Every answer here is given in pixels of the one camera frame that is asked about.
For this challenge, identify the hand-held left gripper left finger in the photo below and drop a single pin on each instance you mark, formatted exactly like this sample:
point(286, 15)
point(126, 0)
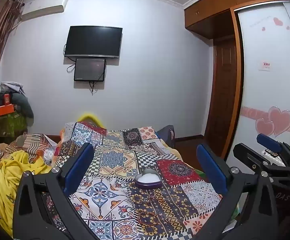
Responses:
point(78, 166)

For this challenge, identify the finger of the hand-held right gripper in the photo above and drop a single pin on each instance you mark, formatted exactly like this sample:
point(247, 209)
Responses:
point(268, 142)
point(247, 155)

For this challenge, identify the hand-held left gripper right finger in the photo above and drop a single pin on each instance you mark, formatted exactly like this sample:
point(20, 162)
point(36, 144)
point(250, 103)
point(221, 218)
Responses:
point(211, 167)

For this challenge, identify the purple heart-shaped jewelry box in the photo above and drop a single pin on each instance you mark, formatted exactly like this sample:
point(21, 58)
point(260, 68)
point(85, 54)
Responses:
point(148, 178)

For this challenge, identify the patchwork printed blanket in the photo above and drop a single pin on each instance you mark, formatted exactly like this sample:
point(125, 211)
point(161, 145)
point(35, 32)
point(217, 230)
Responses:
point(115, 155)

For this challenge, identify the yellow curved tube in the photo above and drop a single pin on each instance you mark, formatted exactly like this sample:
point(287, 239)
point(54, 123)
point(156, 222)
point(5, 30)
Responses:
point(90, 117)

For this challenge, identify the striped orange quilt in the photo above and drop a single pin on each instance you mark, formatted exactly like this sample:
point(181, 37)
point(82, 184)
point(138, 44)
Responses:
point(32, 142)

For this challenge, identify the grey bag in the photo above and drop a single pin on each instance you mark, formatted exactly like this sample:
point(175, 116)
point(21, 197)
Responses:
point(166, 133)

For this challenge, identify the white sliding wardrobe door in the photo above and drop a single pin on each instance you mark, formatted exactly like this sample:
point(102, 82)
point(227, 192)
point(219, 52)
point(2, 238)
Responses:
point(267, 80)

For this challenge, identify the brown wooden door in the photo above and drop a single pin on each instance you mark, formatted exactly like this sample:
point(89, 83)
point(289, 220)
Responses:
point(223, 87)

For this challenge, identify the yellow blanket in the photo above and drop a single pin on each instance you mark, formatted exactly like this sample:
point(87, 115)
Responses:
point(7, 180)

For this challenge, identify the red and white label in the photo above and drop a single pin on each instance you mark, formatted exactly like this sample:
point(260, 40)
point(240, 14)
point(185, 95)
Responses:
point(266, 65)

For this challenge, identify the green covered stand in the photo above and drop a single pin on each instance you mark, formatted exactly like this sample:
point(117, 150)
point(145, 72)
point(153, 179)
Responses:
point(10, 126)

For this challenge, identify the orange box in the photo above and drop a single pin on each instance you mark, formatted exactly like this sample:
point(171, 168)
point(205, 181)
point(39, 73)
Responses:
point(5, 110)

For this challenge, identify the small red box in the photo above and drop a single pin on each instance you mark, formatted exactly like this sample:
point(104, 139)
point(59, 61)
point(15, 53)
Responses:
point(7, 99)

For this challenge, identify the pile of clothes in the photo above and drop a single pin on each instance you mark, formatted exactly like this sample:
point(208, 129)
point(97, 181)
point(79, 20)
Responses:
point(8, 87)

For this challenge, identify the wooden overhead cabinet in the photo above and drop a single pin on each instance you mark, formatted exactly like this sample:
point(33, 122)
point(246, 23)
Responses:
point(209, 10)

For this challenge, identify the white air conditioner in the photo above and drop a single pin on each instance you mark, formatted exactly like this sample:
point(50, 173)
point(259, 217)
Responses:
point(43, 6)

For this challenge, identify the small black wall monitor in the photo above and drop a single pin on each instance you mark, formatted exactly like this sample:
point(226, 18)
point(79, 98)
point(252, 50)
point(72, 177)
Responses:
point(90, 69)

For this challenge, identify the black wall television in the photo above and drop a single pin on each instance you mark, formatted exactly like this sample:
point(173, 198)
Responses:
point(93, 41)

